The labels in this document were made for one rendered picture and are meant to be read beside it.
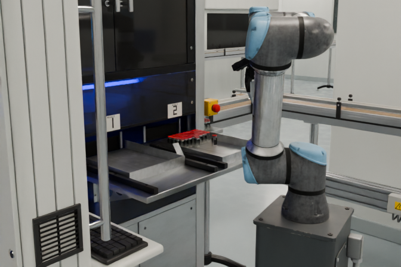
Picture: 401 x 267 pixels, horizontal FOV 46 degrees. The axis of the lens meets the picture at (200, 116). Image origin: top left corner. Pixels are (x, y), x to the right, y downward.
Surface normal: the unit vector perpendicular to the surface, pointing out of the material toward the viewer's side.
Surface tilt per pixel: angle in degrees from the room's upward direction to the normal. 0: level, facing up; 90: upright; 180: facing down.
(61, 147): 90
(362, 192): 90
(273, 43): 102
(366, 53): 90
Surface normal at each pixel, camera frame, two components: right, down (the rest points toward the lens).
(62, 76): 0.75, 0.14
